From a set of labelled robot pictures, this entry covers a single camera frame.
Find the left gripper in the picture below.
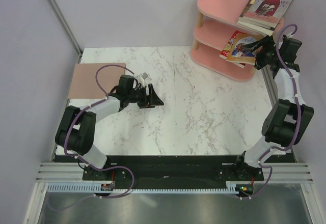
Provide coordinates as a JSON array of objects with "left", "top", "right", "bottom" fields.
[{"left": 127, "top": 84, "right": 164, "bottom": 109}]

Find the brown Edward Tulane book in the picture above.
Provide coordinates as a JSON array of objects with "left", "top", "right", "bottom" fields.
[{"left": 238, "top": 0, "right": 277, "bottom": 30}]

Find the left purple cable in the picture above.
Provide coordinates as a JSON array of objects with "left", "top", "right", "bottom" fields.
[{"left": 45, "top": 65, "right": 135, "bottom": 211}]

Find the white slotted cable duct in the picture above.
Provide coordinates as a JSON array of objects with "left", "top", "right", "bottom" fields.
[{"left": 47, "top": 183, "right": 254, "bottom": 194}]

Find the pink Shakespeare story book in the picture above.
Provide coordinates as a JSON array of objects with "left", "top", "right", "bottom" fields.
[{"left": 243, "top": 0, "right": 292, "bottom": 27}]

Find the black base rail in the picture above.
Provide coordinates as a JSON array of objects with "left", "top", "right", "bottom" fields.
[{"left": 52, "top": 154, "right": 265, "bottom": 184}]

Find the brown cardboard file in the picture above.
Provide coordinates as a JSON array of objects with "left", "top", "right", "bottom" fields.
[{"left": 68, "top": 63, "right": 126, "bottom": 99}]

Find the tan Othello book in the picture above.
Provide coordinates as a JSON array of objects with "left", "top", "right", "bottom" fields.
[{"left": 226, "top": 33, "right": 263, "bottom": 65}]

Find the red Treehouse book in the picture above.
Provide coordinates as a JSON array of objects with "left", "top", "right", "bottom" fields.
[{"left": 220, "top": 31, "right": 249, "bottom": 68}]

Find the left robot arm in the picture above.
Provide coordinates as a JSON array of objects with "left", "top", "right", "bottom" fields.
[{"left": 55, "top": 73, "right": 164, "bottom": 180}]

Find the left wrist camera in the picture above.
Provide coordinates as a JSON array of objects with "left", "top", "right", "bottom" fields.
[{"left": 136, "top": 73, "right": 151, "bottom": 87}]

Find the pink three-tier shelf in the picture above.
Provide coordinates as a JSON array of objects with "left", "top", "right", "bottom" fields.
[{"left": 190, "top": 0, "right": 285, "bottom": 82}]

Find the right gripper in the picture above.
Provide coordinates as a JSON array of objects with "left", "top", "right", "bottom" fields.
[{"left": 242, "top": 35, "right": 281, "bottom": 71}]

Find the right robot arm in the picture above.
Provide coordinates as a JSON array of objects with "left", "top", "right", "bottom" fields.
[{"left": 233, "top": 36, "right": 314, "bottom": 180}]

